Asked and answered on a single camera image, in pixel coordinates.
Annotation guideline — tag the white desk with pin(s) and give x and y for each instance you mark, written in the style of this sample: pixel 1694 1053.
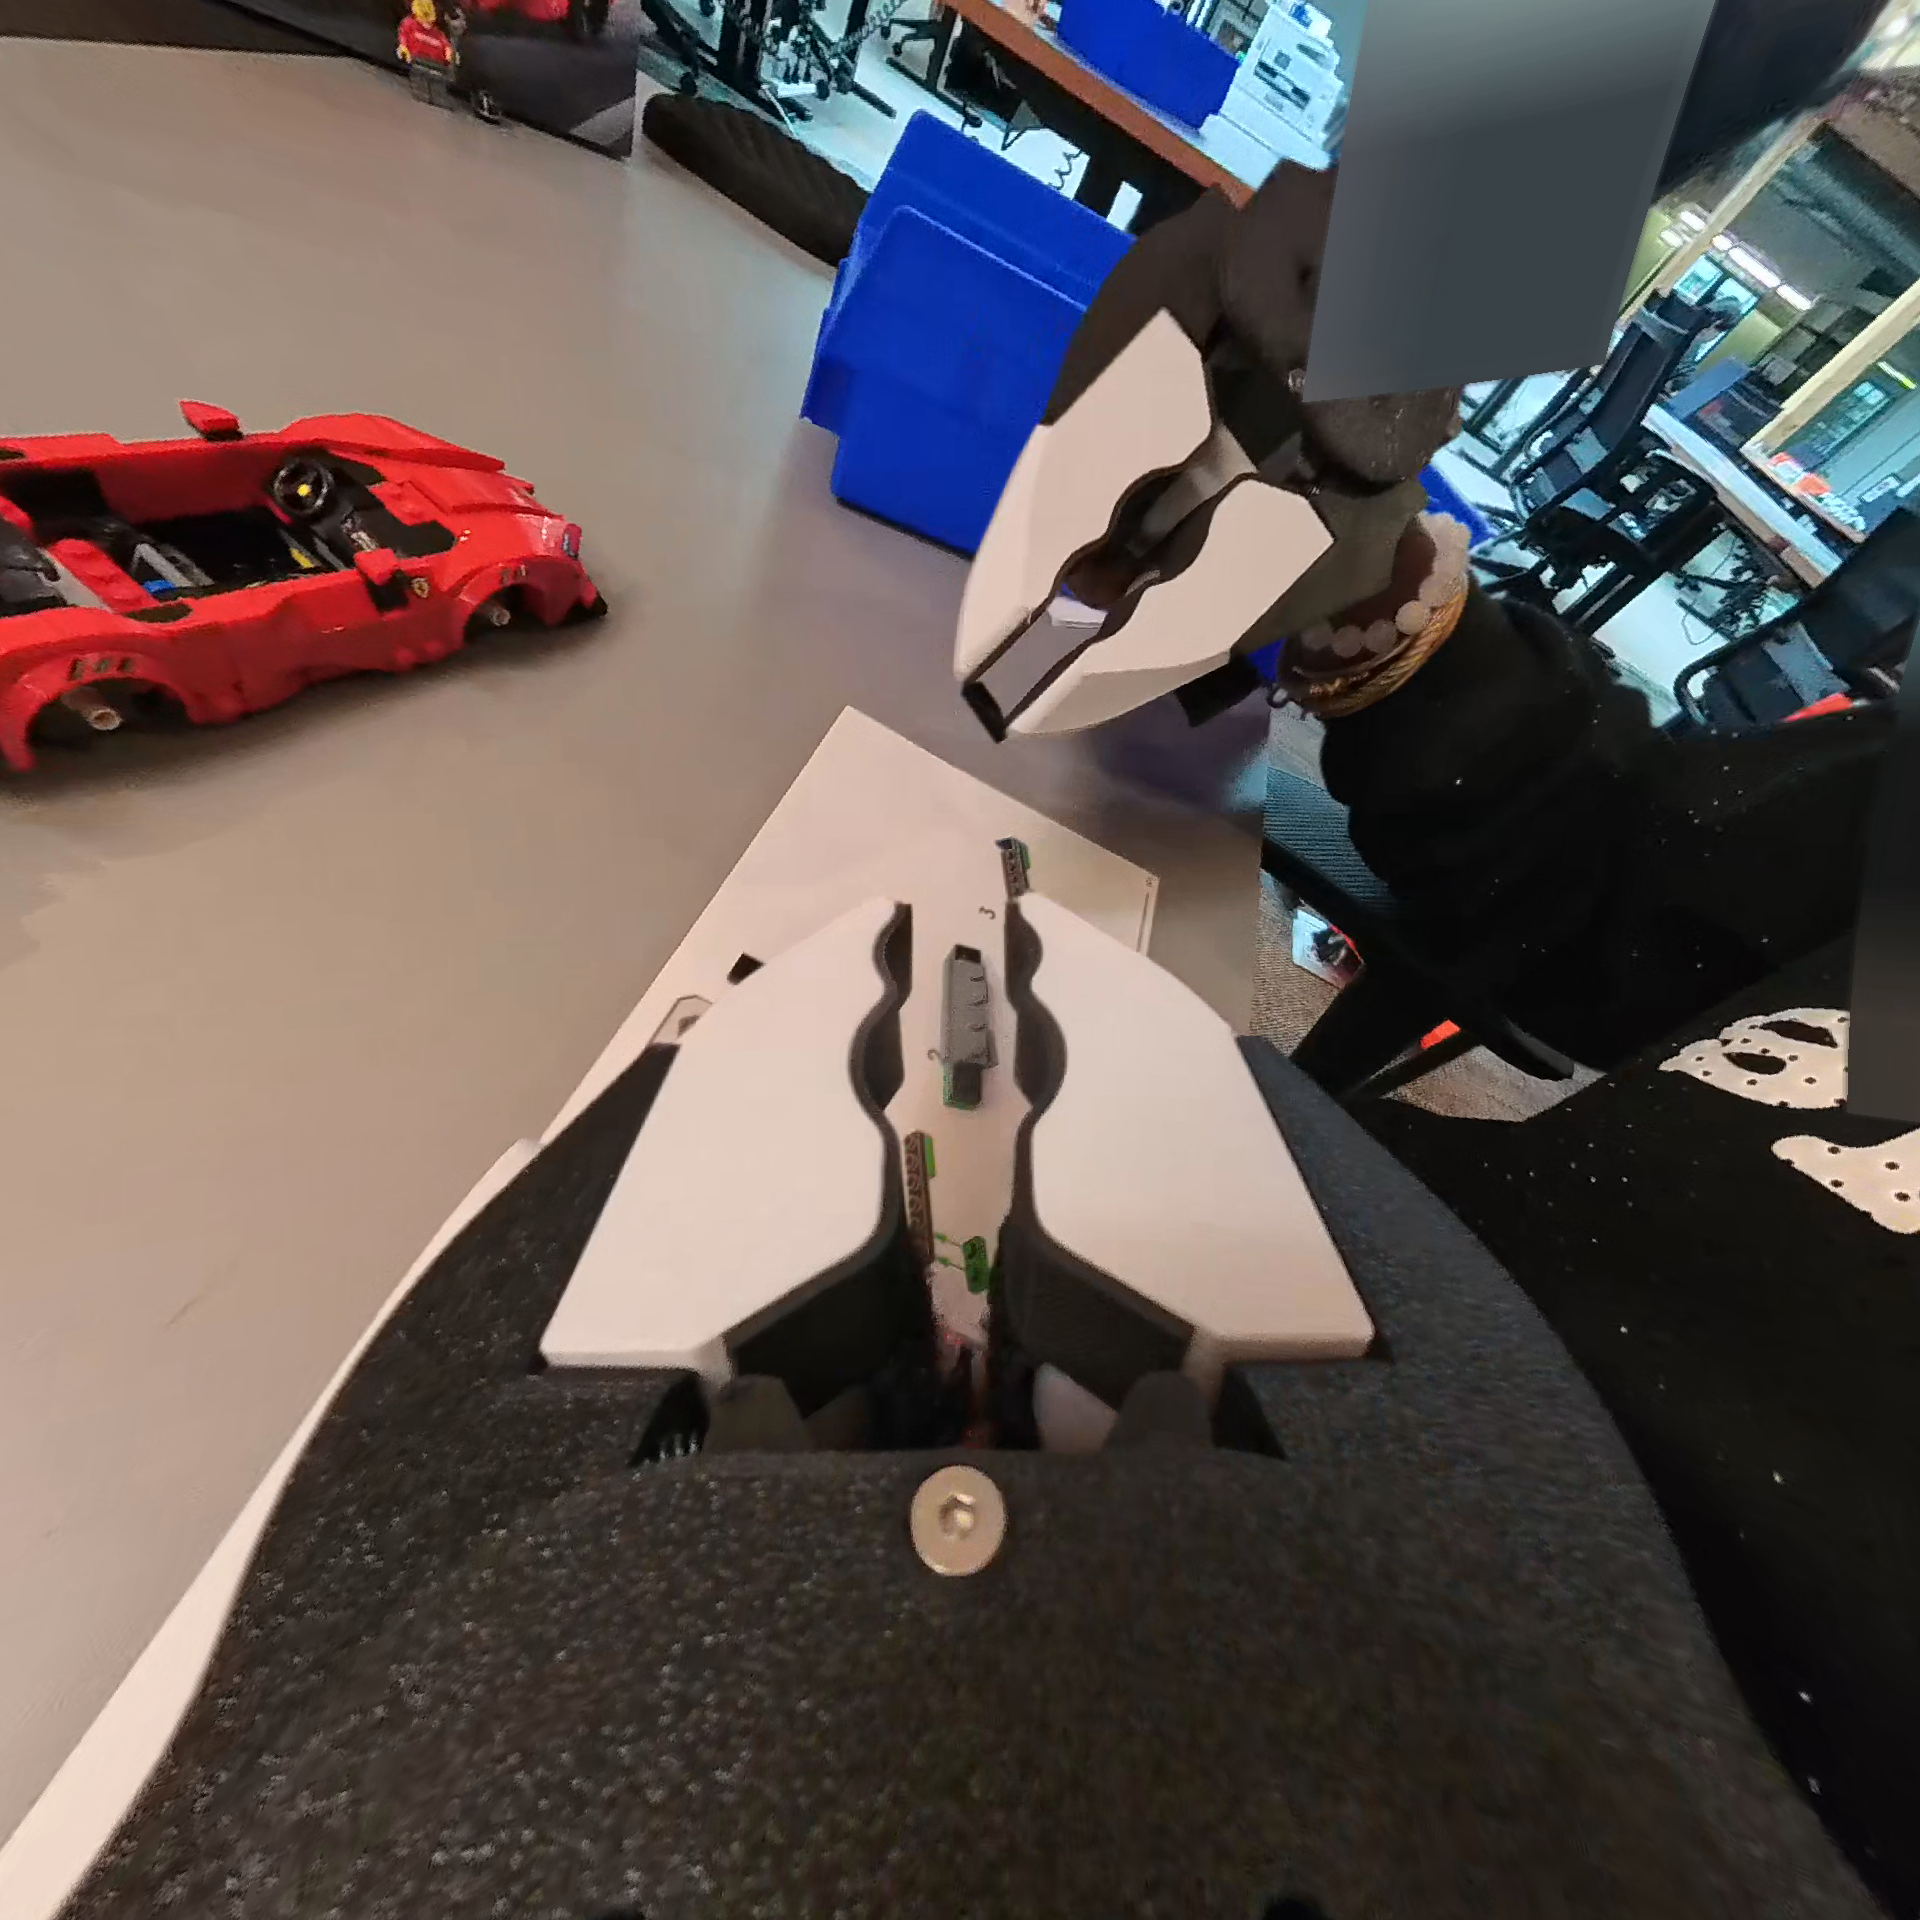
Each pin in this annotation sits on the white desk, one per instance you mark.
pixel 1741 494

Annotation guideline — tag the grey lego plate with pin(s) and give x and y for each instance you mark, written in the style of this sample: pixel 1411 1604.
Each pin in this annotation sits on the grey lego plate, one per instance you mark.
pixel 974 983
pixel 971 1042

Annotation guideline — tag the white lego instruction booklet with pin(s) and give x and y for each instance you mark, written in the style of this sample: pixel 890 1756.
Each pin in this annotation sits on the white lego instruction booklet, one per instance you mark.
pixel 901 810

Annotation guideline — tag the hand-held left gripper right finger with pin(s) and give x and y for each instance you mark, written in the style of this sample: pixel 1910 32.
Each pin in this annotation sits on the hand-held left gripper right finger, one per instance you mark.
pixel 1185 1185

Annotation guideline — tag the red lego car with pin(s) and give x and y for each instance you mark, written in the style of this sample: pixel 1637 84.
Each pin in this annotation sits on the red lego car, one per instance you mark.
pixel 301 629

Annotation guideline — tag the black metal stand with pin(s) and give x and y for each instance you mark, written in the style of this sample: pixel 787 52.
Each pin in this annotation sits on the black metal stand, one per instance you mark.
pixel 810 45

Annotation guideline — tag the blue plastic bin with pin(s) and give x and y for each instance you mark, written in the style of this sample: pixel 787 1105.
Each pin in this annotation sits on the blue plastic bin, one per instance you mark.
pixel 1141 53
pixel 931 421
pixel 974 181

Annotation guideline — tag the person's right hand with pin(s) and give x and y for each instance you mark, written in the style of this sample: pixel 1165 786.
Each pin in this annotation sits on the person's right hand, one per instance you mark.
pixel 1373 548

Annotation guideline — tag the person's right forearm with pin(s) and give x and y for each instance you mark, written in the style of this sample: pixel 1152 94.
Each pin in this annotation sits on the person's right forearm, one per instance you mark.
pixel 1483 751

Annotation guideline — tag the black office chair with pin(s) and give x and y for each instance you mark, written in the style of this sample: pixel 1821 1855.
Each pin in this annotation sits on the black office chair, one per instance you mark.
pixel 1846 600
pixel 1605 450

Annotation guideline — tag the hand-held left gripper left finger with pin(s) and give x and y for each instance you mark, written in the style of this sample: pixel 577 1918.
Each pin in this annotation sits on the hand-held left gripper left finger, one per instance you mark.
pixel 721 1185

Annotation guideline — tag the person's black speckled clothing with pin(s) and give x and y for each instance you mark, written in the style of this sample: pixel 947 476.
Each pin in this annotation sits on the person's black speckled clothing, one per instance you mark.
pixel 1723 1349

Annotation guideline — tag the dark lego set box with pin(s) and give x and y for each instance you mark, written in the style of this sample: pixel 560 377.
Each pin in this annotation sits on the dark lego set box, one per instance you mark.
pixel 569 77

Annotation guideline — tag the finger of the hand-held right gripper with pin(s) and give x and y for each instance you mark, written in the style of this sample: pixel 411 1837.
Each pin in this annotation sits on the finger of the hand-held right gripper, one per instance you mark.
pixel 1200 615
pixel 1079 450

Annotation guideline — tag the white appliance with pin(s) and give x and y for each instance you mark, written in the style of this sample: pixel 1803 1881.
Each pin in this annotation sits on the white appliance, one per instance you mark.
pixel 1282 68

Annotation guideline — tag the black ribbed pad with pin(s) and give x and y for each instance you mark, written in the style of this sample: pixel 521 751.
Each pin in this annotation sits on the black ribbed pad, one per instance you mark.
pixel 751 166

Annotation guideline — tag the wooden desk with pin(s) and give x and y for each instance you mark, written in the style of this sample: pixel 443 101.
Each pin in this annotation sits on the wooden desk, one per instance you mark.
pixel 1119 120

